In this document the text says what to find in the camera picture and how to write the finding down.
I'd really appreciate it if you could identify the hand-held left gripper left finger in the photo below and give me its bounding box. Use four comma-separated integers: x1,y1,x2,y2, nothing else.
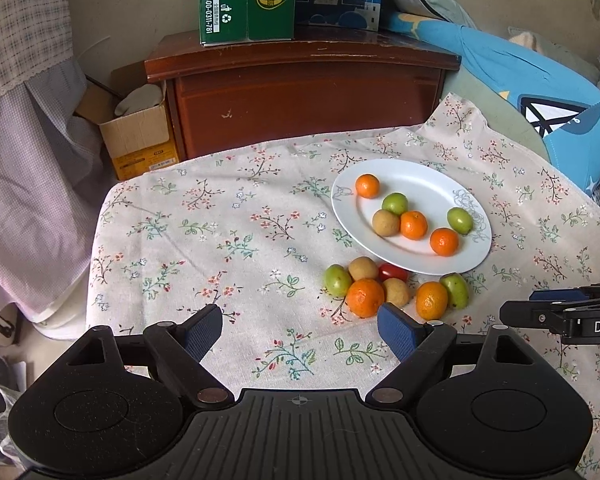
64,304,232,410

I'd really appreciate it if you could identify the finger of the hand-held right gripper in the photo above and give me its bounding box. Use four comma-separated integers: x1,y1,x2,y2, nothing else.
528,283,600,308
499,300,569,335

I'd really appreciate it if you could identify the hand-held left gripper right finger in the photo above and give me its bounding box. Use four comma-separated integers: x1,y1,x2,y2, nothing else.
365,302,537,409

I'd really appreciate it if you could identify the orange tangerine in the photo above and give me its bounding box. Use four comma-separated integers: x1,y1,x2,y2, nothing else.
429,227,460,257
344,278,386,319
399,210,429,241
415,281,450,322
354,173,381,199

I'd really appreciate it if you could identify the brown kiwi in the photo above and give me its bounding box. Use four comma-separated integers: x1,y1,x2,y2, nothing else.
371,209,402,238
382,278,411,310
348,255,380,282

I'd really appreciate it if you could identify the green jujube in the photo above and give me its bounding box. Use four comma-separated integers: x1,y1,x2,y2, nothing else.
323,263,354,297
439,272,470,310
381,192,410,217
446,206,475,236

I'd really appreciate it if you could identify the white oval plate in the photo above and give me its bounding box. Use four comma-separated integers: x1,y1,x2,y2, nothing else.
330,158,493,276

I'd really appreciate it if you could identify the red cherry tomato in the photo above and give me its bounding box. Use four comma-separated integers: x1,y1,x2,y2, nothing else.
377,262,410,283

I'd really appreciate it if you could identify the floral tablecloth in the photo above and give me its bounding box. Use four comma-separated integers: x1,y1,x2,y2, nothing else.
85,92,600,480

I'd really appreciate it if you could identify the cardboard box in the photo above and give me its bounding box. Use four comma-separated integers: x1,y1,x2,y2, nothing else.
74,62,179,182

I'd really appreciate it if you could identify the pale green bedsheet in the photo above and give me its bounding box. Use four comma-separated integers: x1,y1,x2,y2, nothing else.
444,66,548,163

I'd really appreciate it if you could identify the blue printed pillow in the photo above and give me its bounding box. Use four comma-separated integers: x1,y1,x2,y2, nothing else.
380,9,600,197

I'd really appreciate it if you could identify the white cloth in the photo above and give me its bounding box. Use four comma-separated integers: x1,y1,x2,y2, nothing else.
114,84,164,117

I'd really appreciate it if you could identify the lilac checked cloth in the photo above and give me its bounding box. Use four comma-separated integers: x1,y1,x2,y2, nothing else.
0,0,107,342

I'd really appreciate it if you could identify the brown wooden nightstand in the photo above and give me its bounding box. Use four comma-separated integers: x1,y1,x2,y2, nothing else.
144,26,462,162

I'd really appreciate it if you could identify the beige towel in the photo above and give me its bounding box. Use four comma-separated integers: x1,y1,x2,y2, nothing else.
509,27,547,54

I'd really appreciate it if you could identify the green carton box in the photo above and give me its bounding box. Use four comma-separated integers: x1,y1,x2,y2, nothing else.
198,0,297,47

